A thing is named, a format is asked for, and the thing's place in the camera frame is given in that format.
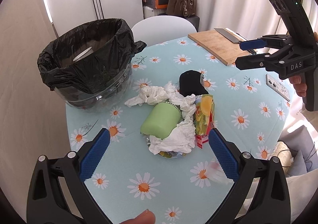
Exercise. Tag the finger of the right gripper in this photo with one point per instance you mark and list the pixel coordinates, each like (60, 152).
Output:
(272, 62)
(267, 41)

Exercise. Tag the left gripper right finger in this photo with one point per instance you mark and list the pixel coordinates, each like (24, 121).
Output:
(271, 201)

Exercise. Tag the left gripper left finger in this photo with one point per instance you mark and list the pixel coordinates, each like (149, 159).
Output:
(46, 202)

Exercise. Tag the colourful snack wrapper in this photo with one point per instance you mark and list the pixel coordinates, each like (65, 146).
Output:
(204, 118)

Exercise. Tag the long white tissue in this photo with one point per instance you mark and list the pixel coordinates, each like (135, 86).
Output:
(182, 138)

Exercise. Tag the green paper cup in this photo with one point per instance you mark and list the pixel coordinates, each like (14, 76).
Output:
(163, 118)

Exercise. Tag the kitchen knife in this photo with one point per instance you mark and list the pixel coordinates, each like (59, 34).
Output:
(231, 35)

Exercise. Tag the trash bin with black bag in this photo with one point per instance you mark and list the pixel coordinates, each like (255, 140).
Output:
(90, 66)

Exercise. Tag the person's right hand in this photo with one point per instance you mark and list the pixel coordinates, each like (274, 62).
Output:
(299, 86)

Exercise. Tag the person's left hand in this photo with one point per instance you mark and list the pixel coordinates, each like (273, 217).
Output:
(146, 217)

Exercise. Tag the smartphone with patterned case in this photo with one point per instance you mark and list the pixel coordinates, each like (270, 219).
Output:
(278, 87)

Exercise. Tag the wooden cutting board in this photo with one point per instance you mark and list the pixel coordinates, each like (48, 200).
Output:
(219, 46)

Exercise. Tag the black sock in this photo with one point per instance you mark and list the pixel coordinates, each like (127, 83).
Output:
(191, 82)

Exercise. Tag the brown handbag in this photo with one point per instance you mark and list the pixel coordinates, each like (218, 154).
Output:
(181, 8)

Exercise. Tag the white chair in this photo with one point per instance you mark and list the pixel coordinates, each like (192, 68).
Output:
(159, 29)

